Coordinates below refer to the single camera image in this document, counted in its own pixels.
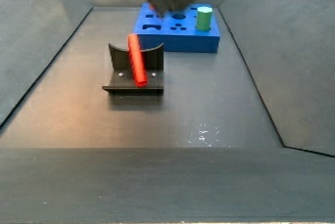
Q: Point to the black curved fixture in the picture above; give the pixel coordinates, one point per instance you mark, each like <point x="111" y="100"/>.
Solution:
<point x="122" y="82"/>

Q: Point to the green hexagonal peg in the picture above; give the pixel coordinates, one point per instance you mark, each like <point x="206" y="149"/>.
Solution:
<point x="202" y="18"/>

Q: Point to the blue shape-sorter block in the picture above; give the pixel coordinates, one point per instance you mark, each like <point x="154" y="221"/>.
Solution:
<point x="174" y="30"/>

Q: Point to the red square-circle object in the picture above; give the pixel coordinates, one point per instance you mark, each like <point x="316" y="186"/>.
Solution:
<point x="137" y="61"/>

